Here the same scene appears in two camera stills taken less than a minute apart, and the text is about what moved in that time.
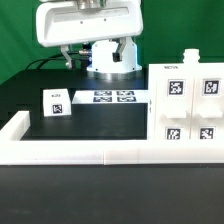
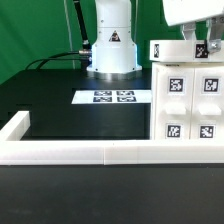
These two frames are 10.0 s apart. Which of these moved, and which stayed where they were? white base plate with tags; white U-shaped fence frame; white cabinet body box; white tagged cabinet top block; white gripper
Moved: white gripper; white tagged cabinet top block
Stayed: white U-shaped fence frame; white cabinet body box; white base plate with tags
